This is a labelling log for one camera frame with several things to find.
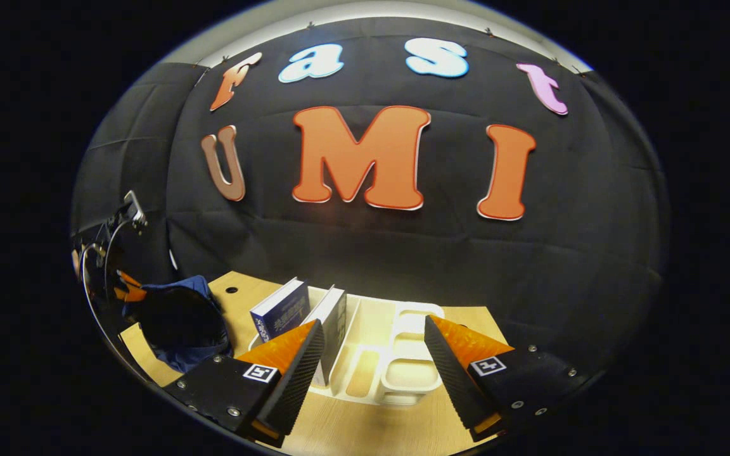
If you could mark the white bookshelf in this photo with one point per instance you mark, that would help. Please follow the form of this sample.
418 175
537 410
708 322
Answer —
403 373

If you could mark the black backdrop cloth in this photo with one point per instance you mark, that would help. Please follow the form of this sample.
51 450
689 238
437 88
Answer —
371 253

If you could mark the blue schoolbag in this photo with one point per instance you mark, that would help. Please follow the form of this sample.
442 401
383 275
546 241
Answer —
178 329

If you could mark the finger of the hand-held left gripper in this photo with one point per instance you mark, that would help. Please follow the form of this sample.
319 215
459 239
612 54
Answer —
129 290

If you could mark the blue cover book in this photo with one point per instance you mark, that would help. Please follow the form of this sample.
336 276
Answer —
279 313

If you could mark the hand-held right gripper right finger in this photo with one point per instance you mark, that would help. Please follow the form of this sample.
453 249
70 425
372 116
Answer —
450 380

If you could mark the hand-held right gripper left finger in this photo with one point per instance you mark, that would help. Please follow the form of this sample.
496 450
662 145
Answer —
295 386

